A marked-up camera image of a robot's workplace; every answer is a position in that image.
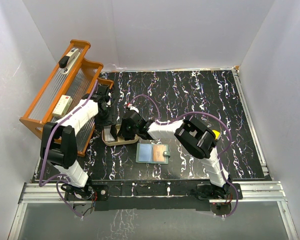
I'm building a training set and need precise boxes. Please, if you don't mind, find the white card stack in tray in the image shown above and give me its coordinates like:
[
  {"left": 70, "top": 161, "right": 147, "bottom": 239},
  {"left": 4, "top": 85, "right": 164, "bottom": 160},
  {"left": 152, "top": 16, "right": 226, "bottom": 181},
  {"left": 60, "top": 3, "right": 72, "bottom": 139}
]
[{"left": 103, "top": 128, "right": 116, "bottom": 142}]

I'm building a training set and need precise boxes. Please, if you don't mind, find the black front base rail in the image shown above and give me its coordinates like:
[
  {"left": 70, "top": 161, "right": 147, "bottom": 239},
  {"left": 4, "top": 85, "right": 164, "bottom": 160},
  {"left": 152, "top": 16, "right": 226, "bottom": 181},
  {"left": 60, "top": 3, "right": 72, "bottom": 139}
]
[{"left": 61, "top": 179, "right": 243, "bottom": 213}]

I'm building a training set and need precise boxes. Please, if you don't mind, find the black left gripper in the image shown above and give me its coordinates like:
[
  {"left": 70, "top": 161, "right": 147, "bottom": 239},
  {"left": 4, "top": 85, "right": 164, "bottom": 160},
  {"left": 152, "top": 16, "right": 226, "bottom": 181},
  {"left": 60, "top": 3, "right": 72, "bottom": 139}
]
[{"left": 95, "top": 105, "right": 114, "bottom": 130}]

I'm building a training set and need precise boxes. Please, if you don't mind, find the yellow eraser block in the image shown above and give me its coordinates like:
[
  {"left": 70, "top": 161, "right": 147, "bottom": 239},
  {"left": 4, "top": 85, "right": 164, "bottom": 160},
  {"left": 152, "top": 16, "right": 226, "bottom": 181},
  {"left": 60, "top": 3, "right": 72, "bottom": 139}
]
[{"left": 212, "top": 130, "right": 222, "bottom": 141}]

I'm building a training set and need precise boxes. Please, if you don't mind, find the white small cardboard box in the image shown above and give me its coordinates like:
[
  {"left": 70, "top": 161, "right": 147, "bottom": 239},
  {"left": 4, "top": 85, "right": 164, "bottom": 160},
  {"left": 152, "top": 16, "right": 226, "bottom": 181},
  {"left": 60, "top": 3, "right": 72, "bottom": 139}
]
[{"left": 52, "top": 95, "right": 73, "bottom": 118}]

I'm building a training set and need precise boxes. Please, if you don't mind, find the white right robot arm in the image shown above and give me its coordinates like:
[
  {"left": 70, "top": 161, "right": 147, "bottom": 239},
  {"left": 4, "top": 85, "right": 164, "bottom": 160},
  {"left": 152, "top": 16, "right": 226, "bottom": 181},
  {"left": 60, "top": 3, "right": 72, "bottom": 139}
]
[{"left": 118, "top": 110, "right": 232, "bottom": 199}]

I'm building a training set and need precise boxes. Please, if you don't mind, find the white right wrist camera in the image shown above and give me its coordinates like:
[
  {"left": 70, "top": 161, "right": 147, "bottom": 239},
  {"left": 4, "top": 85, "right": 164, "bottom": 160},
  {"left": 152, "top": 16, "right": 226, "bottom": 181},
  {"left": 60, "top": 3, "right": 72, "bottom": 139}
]
[{"left": 126, "top": 103, "right": 139, "bottom": 113}]

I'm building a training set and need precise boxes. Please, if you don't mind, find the mint green card holder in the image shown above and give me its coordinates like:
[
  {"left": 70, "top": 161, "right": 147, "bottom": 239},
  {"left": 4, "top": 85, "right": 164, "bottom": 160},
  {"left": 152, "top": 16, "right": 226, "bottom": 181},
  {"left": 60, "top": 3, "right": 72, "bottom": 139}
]
[{"left": 136, "top": 143, "right": 171, "bottom": 165}]

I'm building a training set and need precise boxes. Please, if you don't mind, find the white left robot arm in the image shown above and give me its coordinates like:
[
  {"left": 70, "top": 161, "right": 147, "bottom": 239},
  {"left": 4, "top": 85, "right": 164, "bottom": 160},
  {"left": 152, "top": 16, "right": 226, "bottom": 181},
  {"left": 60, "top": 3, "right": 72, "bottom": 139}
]
[{"left": 40, "top": 84, "right": 115, "bottom": 200}]

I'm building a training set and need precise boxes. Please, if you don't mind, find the black and white stapler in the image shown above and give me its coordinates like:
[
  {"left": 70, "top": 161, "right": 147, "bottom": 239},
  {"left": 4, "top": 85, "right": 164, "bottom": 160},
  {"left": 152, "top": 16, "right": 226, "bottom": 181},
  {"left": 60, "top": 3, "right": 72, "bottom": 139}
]
[{"left": 58, "top": 47, "right": 81, "bottom": 75}]

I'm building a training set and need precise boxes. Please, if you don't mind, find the orange wooden shelf rack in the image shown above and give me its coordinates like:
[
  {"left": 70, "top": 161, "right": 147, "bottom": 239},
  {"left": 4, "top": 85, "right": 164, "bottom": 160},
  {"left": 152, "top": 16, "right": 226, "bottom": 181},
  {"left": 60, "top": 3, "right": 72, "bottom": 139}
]
[{"left": 19, "top": 39, "right": 115, "bottom": 158}]

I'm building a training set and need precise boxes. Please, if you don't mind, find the tan oval wooden tray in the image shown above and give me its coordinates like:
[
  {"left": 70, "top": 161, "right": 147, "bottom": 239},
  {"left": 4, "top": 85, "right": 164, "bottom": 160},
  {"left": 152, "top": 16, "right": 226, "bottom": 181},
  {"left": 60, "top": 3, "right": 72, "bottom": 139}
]
[{"left": 102, "top": 124, "right": 140, "bottom": 147}]

